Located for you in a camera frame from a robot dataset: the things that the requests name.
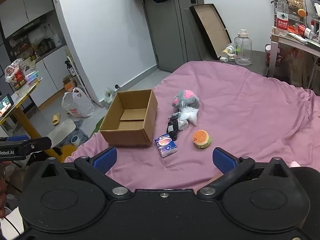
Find clear water bottle red label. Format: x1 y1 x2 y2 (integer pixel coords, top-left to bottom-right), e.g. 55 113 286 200
275 0 289 37

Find pink bed sheet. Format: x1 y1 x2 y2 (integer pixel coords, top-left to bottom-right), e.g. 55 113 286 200
64 60 320 190

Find white wire rack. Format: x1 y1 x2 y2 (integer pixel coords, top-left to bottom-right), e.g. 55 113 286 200
272 1 306 29

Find blue tissue pack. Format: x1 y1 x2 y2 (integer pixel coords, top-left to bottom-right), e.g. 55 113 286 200
154 134 178 158

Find small white bottle yellow cap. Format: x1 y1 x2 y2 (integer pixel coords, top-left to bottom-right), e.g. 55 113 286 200
221 43 237 56

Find white plastic shopping bag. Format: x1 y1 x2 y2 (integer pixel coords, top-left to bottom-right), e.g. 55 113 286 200
62 87 96 118

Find large clear water jug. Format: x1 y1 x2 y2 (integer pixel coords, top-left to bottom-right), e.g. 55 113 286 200
234 29 252 66

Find black strap bundle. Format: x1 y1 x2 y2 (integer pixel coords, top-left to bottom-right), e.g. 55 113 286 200
167 114 181 141

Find hamburger squeeze toy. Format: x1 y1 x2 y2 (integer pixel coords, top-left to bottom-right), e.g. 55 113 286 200
192 129 212 149

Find small clear plastic bag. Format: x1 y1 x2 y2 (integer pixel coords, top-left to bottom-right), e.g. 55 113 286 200
104 87 117 105

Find phone with lit screen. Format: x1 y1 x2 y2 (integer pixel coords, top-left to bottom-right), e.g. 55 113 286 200
0 94 15 117

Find white paper ball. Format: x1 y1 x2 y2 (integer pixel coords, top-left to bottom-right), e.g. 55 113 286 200
178 106 199 130

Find brown cardboard box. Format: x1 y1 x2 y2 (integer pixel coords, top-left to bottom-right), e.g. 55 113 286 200
99 89 158 147

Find white desk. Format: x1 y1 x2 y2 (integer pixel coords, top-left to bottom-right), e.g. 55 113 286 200
267 26 320 90

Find white flat board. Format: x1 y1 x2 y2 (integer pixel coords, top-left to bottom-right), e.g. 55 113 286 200
47 119 77 147

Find black framed brown board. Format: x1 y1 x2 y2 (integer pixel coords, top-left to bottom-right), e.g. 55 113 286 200
189 4 232 60

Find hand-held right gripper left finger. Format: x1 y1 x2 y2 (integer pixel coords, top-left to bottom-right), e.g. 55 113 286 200
41 147 132 200

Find yellow round table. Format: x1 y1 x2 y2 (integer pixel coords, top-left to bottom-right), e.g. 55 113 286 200
0 79 78 161

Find cluttered kitchen shelf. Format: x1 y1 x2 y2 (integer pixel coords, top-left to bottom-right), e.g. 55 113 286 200
4 33 67 62

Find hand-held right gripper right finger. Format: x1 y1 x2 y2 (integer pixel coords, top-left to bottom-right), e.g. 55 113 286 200
197 147 292 200

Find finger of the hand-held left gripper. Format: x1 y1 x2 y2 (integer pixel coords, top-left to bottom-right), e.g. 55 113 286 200
6 135 30 142
24 137 52 156

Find floral cloth under desk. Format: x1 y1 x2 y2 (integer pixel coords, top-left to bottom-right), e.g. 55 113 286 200
282 45 320 88

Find grey and pink plush toy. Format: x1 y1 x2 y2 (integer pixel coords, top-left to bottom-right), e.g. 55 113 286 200
171 89 200 112

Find red labelled lying bottle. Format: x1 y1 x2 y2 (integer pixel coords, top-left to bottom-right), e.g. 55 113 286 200
293 22 313 39

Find small orange cardboard box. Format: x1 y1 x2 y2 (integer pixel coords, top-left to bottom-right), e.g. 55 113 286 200
62 76 78 92

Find white narrow rack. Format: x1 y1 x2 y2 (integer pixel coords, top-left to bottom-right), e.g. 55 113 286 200
64 46 93 103

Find grey door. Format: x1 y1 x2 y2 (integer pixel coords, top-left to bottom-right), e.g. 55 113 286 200
142 0 208 72

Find green floor mat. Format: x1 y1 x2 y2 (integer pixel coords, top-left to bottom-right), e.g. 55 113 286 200
91 118 106 137

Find stack of pastel books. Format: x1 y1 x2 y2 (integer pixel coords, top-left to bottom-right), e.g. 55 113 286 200
24 70 41 87

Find red snack bag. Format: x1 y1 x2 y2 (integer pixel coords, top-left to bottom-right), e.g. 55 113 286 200
4 58 27 91

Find grey blue rug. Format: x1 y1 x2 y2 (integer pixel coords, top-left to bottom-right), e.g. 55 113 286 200
61 119 90 147

